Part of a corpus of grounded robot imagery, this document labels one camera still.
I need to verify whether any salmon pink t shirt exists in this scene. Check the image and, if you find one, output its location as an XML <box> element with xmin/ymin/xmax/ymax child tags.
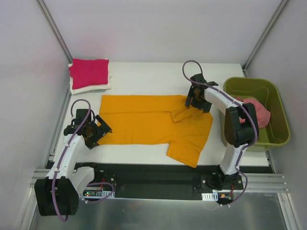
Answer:
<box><xmin>236</xmin><ymin>96</ymin><xmax>271</xmax><ymax>128</ymax></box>

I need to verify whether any right aluminium frame post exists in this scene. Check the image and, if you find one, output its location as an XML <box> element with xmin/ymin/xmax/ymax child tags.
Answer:
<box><xmin>242</xmin><ymin>0</ymin><xmax>290</xmax><ymax>73</ymax></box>

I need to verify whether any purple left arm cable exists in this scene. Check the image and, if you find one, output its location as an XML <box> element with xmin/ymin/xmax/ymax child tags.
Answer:
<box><xmin>51</xmin><ymin>99</ymin><xmax>115</xmax><ymax>222</ymax></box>

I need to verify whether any olive green plastic basket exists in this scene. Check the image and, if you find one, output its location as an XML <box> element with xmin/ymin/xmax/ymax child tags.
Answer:
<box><xmin>223</xmin><ymin>77</ymin><xmax>291</xmax><ymax>152</ymax></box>

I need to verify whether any folded magenta t shirt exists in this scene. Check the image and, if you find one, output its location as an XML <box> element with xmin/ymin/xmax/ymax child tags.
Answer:
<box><xmin>69</xmin><ymin>58</ymin><xmax>109</xmax><ymax>90</ymax></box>

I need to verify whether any orange t shirt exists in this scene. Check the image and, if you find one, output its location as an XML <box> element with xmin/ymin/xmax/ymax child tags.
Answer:
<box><xmin>98</xmin><ymin>95</ymin><xmax>213</xmax><ymax>168</ymax></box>

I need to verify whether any aluminium frame post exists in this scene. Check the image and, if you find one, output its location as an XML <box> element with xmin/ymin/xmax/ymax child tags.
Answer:
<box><xmin>242</xmin><ymin>0</ymin><xmax>290</xmax><ymax>73</ymax></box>
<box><xmin>36</xmin><ymin>0</ymin><xmax>72</xmax><ymax>63</ymax></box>

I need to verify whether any right white cable duct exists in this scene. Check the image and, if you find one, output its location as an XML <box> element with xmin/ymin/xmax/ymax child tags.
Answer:
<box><xmin>201</xmin><ymin>192</ymin><xmax>218</xmax><ymax>202</ymax></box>

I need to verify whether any left white cable duct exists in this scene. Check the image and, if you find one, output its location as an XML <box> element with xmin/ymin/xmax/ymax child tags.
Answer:
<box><xmin>79</xmin><ymin>190</ymin><xmax>115</xmax><ymax>200</ymax></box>

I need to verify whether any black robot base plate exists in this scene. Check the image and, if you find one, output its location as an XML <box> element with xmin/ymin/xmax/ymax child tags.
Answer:
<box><xmin>74</xmin><ymin>161</ymin><xmax>243</xmax><ymax>199</ymax></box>

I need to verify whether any white cable duct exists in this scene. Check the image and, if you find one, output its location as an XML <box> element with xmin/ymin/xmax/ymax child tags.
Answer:
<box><xmin>79</xmin><ymin>190</ymin><xmax>115</xmax><ymax>200</ymax></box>
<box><xmin>201</xmin><ymin>192</ymin><xmax>218</xmax><ymax>202</ymax></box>

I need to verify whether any left aluminium frame post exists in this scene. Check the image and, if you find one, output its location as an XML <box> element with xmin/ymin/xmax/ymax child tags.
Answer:
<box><xmin>36</xmin><ymin>0</ymin><xmax>72</xmax><ymax>63</ymax></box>

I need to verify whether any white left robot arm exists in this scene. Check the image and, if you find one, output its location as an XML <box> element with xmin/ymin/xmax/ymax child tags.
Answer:
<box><xmin>34</xmin><ymin>109</ymin><xmax>112</xmax><ymax>220</ymax></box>

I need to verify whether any folded white t shirt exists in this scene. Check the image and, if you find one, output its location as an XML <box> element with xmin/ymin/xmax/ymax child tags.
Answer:
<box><xmin>68</xmin><ymin>63</ymin><xmax>112</xmax><ymax>94</ymax></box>

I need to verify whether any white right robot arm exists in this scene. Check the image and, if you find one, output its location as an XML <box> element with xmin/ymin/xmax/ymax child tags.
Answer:
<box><xmin>185</xmin><ymin>73</ymin><xmax>259</xmax><ymax>191</ymax></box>

